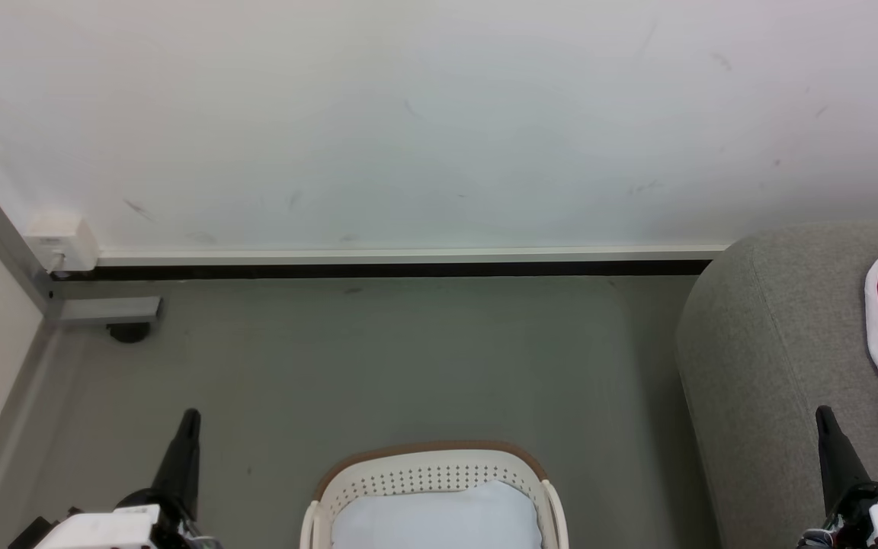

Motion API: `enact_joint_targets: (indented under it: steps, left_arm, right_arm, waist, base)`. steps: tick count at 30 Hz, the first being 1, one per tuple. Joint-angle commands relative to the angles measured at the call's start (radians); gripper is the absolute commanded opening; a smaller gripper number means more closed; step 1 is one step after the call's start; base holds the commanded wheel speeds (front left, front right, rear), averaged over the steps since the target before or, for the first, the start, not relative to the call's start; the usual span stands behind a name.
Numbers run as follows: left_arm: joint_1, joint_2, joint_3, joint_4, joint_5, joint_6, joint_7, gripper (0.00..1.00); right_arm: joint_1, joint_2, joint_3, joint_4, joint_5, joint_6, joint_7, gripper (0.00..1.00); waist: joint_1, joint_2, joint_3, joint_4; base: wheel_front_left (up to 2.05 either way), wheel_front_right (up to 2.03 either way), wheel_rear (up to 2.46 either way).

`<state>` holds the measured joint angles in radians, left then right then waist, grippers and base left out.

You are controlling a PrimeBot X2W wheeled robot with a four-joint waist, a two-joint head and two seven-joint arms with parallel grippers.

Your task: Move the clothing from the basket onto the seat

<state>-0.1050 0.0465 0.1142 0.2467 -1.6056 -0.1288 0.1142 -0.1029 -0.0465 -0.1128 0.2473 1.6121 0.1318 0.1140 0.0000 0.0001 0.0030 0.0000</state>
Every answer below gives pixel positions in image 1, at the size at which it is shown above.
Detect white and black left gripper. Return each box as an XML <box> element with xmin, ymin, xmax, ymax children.
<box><xmin>34</xmin><ymin>409</ymin><xmax>220</xmax><ymax>549</ymax></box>

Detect white laundry basket brown rim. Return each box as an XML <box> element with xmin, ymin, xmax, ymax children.
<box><xmin>300</xmin><ymin>440</ymin><xmax>570</xmax><ymax>549</ymax></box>

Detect light blue garment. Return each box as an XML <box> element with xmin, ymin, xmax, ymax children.
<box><xmin>331</xmin><ymin>480</ymin><xmax>544</xmax><ymax>549</ymax></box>

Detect black caster wheel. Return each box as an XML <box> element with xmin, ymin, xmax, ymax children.
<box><xmin>107</xmin><ymin>322</ymin><xmax>152</xmax><ymax>345</ymax></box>

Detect white wall socket box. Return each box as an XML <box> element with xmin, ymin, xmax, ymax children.
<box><xmin>24</xmin><ymin>213</ymin><xmax>99</xmax><ymax>275</ymax></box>

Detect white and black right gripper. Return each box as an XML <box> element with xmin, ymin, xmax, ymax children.
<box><xmin>799</xmin><ymin>406</ymin><xmax>878</xmax><ymax>549</ymax></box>

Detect grey metal frame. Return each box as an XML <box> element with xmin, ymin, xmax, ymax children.
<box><xmin>0</xmin><ymin>159</ymin><xmax>163</xmax><ymax>329</ymax></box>

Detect grey fabric sofa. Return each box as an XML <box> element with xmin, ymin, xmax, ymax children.
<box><xmin>675</xmin><ymin>221</ymin><xmax>878</xmax><ymax>549</ymax></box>

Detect black and white baseboard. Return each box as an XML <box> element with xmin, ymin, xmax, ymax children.
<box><xmin>95</xmin><ymin>245</ymin><xmax>729</xmax><ymax>281</ymax></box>

